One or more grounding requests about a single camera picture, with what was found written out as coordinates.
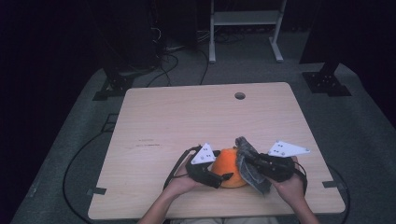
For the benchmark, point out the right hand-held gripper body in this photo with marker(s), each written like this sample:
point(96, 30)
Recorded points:
point(286, 149)

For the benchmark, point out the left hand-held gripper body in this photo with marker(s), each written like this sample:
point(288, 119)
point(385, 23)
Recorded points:
point(204, 155)

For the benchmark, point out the orange plush toy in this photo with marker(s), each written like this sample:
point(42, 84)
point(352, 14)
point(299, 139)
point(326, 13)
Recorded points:
point(225, 168)

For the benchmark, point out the grey fuzzy cloth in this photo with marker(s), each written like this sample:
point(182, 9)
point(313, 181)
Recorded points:
point(250, 177)

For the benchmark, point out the person's left hand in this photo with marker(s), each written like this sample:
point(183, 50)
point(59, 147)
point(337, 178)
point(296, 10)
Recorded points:
point(180, 183)

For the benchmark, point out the person's right hand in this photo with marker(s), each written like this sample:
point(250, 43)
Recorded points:
point(294, 189)

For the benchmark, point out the grey tape strip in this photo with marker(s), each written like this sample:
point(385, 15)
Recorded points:
point(97, 191)
point(333, 184)

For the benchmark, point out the black stand base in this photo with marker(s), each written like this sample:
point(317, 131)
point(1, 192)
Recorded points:
point(325, 82)
point(115, 85)

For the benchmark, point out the white metal stand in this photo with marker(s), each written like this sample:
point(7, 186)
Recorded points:
point(244, 17)

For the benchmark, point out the dark equipment cabinet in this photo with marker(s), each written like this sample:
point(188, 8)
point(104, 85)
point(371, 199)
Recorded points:
point(134, 31)

